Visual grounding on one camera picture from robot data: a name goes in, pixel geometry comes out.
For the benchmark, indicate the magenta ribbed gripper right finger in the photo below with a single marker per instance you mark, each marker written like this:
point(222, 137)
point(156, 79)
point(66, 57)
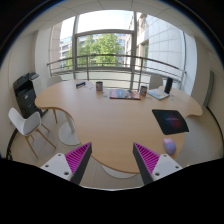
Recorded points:
point(153, 166)

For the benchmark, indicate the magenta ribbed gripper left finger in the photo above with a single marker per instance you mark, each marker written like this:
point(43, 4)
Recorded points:
point(70, 166)

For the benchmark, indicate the lilac computer mouse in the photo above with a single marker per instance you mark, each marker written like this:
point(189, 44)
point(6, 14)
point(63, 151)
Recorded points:
point(169, 145)

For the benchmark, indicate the black mouse pad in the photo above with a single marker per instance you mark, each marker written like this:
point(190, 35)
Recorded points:
point(170, 121)

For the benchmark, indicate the white chair wooden legs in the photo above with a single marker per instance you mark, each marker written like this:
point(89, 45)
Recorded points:
point(26, 126)

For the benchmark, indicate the light blue book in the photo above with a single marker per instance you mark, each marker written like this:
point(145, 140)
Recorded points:
point(157, 93)

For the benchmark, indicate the dark mug on right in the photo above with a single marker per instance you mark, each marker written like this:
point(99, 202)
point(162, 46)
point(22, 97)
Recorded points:
point(143, 90)

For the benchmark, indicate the small black box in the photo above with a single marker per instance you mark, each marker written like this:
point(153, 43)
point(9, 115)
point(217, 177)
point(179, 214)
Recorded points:
point(80, 84)

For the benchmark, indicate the colourful magazine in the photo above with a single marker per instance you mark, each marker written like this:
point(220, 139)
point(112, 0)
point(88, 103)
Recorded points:
point(124, 94)

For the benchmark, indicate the white chair far right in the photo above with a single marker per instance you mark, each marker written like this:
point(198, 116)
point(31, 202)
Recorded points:
point(155, 81)

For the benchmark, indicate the dark patterned mug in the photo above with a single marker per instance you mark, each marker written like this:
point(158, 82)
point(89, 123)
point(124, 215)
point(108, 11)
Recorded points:
point(99, 86)

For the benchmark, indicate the black cylindrical speaker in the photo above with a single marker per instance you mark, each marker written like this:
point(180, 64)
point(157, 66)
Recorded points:
point(168, 85)

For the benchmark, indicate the white chair behind table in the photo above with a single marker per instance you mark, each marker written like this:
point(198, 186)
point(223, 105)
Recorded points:
point(53, 80)

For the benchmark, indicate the black office printer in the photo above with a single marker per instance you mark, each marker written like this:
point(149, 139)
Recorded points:
point(26, 89)

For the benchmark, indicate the metal balcony railing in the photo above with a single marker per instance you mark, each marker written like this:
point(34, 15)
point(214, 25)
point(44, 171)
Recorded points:
point(115, 70)

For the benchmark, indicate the white table pedestal base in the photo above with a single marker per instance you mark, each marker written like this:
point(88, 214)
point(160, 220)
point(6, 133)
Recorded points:
point(67, 132)

